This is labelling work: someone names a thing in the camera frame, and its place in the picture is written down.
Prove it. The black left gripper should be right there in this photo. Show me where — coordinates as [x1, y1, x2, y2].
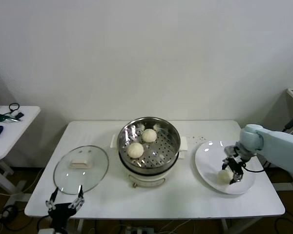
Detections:
[45, 184, 85, 231]

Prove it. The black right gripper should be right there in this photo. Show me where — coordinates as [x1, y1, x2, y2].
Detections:
[221, 156, 247, 185]

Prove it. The white steamed baozi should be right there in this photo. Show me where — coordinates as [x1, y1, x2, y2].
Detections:
[216, 170, 234, 186]
[142, 128, 158, 143]
[127, 142, 145, 158]

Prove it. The glass lid with white handle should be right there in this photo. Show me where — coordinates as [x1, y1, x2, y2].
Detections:
[53, 145, 110, 195]

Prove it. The stainless steel steamer basket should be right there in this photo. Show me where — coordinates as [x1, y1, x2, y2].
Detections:
[109, 117, 188, 171]

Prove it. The white round plate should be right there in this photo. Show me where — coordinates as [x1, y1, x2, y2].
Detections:
[194, 140, 256, 195]

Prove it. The power strip under table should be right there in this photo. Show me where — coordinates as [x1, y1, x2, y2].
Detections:
[126, 226, 155, 234]

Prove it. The white side table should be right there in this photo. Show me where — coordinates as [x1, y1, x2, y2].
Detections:
[0, 105, 42, 208]

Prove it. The white electric cooker base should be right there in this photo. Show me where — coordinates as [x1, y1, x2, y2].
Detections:
[119, 150, 186, 189]

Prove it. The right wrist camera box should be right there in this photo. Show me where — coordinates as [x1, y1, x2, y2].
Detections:
[224, 145, 240, 157]

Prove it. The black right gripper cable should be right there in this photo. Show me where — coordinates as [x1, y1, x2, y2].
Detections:
[241, 162, 266, 174]

